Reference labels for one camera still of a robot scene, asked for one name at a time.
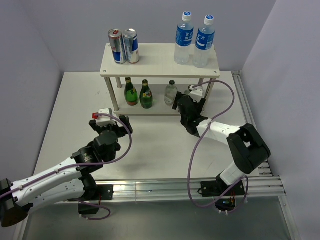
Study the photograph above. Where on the silver-top energy drink can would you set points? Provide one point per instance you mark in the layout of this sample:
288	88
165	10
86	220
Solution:
131	45

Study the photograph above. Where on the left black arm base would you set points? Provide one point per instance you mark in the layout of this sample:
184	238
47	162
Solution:
104	192

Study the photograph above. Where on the dark green glass bottle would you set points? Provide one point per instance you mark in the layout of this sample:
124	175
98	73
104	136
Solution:
130	92
146	96

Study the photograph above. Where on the clear glass bottle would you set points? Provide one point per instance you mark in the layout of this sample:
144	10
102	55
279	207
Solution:
170	93
188	91

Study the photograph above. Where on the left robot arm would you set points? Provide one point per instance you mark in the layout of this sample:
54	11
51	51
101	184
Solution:
70	180

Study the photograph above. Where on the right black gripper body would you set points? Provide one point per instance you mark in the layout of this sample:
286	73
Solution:
199	106

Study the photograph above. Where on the aluminium front rail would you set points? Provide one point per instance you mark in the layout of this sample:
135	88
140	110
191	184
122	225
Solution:
146	191

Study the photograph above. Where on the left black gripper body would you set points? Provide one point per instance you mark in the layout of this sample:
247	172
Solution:
120	131

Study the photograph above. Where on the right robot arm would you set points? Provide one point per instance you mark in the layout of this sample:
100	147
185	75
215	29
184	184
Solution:
247	147

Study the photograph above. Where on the red-top energy drink can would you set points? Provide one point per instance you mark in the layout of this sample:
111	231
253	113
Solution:
117	46

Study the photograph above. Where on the aluminium side rail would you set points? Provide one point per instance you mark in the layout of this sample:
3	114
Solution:
264	168

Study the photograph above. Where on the white two-tier shelf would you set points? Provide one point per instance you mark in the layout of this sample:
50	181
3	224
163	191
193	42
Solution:
157	65

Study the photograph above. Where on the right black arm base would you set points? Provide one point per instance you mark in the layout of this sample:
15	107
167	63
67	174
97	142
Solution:
214	189

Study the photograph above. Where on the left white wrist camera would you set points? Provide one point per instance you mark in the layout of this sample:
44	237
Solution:
103	117

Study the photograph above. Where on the water bottle blue label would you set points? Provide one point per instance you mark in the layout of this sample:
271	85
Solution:
204	42
183	39

